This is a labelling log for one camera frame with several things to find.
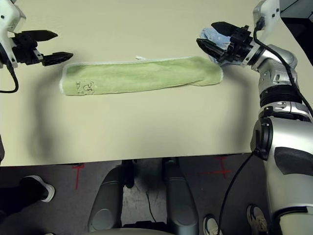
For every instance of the grey white sneaker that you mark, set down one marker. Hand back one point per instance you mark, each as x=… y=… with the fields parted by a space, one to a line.
x=211 y=226
x=256 y=218

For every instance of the grey robot left leg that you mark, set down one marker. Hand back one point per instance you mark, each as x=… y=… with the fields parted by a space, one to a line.
x=107 y=203

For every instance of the folded blue towel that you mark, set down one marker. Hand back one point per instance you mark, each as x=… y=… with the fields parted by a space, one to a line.
x=215 y=35

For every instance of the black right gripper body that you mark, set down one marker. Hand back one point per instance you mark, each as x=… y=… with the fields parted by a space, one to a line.
x=239 y=46

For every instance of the bystander black trouser leg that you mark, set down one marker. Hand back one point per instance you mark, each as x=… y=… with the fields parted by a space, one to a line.
x=9 y=200

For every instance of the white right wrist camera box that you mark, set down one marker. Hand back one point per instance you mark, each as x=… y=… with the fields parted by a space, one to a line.
x=267 y=12

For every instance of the red floor tape mark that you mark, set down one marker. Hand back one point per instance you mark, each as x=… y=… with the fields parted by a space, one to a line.
x=77 y=178
x=223 y=171

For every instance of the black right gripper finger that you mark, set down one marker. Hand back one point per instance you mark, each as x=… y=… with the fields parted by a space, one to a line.
x=211 y=49
x=225 y=28

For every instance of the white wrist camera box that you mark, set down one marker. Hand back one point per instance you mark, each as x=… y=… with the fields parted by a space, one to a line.
x=9 y=14
x=267 y=12

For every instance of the green towel white trim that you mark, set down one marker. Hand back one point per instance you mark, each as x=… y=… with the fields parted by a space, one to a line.
x=146 y=76

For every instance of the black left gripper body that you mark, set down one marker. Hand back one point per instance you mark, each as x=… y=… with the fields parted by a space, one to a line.
x=24 y=49

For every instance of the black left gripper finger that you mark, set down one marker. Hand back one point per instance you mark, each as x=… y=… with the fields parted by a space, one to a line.
x=56 y=58
x=46 y=35

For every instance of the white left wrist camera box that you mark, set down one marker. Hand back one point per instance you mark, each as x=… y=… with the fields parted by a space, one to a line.
x=9 y=14

